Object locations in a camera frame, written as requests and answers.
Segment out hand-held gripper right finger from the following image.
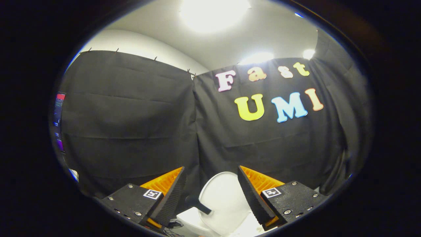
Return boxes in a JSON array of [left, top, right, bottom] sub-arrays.
[[237, 166, 329, 232]]

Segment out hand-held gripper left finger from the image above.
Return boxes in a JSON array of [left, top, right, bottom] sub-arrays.
[[99, 166, 187, 231]]

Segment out white toilet bowl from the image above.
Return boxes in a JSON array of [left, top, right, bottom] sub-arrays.
[[177, 207, 280, 237]]

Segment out black backdrop cloth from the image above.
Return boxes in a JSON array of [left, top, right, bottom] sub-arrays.
[[49, 30, 374, 200]]

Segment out lit computer monitor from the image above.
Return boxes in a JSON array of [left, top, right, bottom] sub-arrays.
[[54, 92, 67, 127]]

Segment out large ceiling light panel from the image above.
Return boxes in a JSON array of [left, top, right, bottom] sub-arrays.
[[179, 0, 251, 33]]

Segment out tangled black cables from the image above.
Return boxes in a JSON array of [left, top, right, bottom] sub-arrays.
[[163, 220, 185, 237]]

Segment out black cylindrical handle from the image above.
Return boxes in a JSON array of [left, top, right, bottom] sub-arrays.
[[185, 195, 212, 215]]

